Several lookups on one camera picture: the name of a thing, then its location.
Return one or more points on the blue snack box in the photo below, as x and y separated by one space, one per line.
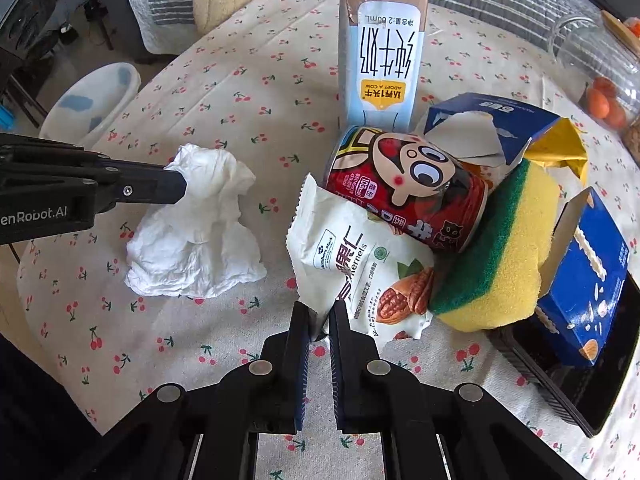
585 285

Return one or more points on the light blue milk carton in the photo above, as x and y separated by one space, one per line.
380 50

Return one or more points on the torn blue cardboard box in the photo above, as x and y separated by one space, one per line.
520 125

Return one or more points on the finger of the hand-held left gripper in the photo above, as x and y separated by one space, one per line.
150 187

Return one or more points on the small orange tomato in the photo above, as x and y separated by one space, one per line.
597 102
616 115

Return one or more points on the black chair grey cushion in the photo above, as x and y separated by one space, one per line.
110 5

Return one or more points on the red cartoon drink can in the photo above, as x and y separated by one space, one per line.
400 195

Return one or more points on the black tray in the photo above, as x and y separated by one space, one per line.
600 385

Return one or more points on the yellow green sponge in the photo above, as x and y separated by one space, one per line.
505 270

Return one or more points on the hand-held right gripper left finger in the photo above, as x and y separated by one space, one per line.
301 360

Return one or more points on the clear plastic cup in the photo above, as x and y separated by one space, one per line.
585 50

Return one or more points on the black machine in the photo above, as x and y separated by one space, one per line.
25 5

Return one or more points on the yellow foil bag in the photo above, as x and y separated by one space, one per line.
565 145

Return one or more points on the white nut snack packet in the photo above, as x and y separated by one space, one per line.
340 260

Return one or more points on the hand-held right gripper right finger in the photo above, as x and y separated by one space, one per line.
336 360

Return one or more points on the white plastic bowl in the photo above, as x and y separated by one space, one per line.
105 105

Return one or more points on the cherry print cloth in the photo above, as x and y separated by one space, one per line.
225 85

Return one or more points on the white tissue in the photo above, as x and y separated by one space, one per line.
200 240

